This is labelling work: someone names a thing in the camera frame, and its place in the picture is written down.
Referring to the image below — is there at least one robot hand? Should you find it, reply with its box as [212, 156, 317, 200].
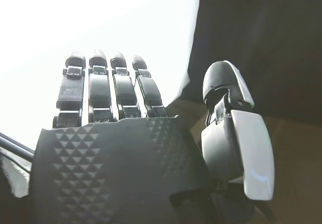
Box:
[29, 49, 275, 224]

